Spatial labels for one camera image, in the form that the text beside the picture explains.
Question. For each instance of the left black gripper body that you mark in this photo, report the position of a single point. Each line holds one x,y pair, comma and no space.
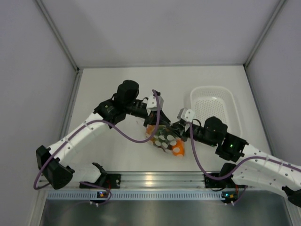
149,119

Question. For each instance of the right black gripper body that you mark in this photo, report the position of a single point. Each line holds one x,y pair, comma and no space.
185,132

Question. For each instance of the clear polka dot zip bag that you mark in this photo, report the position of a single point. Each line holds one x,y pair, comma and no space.
167,150

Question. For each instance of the fake orange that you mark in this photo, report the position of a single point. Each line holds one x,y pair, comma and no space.
177,147

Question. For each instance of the fake pineapple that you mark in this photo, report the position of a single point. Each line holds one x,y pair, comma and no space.
160,137

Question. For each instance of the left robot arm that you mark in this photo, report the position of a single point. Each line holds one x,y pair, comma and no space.
54,161

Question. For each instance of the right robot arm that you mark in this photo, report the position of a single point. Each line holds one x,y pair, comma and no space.
251,166

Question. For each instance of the white perforated plastic basket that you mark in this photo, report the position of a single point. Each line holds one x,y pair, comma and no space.
209,101

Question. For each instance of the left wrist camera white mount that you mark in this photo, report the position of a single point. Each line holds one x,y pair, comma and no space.
154,103

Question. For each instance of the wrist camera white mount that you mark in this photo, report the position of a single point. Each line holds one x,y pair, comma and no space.
154,103
186,115

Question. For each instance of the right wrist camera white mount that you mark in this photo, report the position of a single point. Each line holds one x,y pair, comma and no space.
186,115

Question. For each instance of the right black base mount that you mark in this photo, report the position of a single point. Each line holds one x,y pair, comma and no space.
215,184

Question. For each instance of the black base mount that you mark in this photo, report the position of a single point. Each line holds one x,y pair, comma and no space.
215,184
106,180

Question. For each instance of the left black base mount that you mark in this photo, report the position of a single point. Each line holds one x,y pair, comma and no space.
106,180

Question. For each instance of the left aluminium frame post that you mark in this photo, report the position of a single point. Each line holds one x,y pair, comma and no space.
54,29

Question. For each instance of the aluminium frame post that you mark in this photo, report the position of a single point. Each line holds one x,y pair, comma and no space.
54,29
265,31

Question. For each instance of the white slotted cable duct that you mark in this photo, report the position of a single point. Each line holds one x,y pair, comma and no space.
142,195

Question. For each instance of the right aluminium frame post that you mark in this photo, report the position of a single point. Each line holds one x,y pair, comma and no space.
265,31

